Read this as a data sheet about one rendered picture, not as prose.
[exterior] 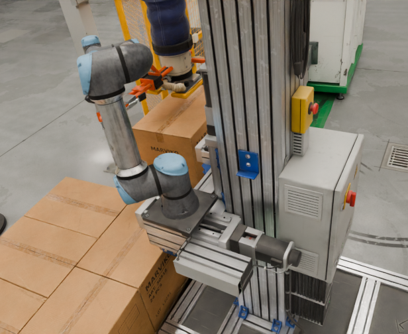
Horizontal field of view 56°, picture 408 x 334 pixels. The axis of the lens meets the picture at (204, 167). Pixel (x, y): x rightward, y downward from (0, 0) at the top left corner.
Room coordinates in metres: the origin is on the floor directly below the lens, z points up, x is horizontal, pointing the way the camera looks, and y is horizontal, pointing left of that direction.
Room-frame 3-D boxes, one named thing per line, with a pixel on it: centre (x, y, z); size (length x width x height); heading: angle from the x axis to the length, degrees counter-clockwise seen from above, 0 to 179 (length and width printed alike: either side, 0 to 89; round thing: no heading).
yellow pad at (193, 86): (2.07, -0.02, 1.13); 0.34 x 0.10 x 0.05; 146
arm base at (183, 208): (1.13, 0.12, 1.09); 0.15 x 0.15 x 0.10
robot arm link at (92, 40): (1.62, 0.38, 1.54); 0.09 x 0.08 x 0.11; 14
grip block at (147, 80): (1.91, 0.20, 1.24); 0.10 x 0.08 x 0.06; 56
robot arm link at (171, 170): (1.13, 0.12, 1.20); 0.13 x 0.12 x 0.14; 104
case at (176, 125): (2.11, 0.05, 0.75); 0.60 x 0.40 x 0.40; 147
